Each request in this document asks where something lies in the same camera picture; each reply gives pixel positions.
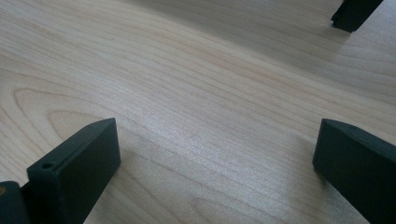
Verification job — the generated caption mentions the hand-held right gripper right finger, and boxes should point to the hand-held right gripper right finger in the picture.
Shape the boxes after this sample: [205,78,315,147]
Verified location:
[312,118,396,224]

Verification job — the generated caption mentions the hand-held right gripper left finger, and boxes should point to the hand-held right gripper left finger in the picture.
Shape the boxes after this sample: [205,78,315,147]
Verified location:
[26,118,121,224]

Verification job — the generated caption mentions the black metal-legged shelf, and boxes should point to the black metal-legged shelf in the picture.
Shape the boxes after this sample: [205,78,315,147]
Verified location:
[331,0,385,34]

